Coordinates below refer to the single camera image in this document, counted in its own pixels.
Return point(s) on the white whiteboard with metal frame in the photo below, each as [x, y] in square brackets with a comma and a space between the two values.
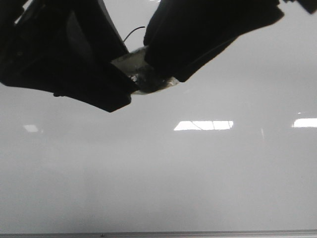
[232, 148]

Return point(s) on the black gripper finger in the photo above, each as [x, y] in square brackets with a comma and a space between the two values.
[184, 35]
[65, 47]

